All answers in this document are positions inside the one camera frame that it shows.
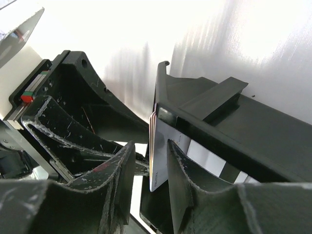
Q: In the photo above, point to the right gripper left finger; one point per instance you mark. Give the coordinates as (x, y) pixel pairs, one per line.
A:
(97, 202)

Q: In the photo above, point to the black plastic card box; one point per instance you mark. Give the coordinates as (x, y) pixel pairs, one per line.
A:
(266, 144)

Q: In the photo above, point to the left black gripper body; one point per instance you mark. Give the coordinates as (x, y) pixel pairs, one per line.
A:
(19, 152)

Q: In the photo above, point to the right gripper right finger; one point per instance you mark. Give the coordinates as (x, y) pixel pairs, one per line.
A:
(202, 203)

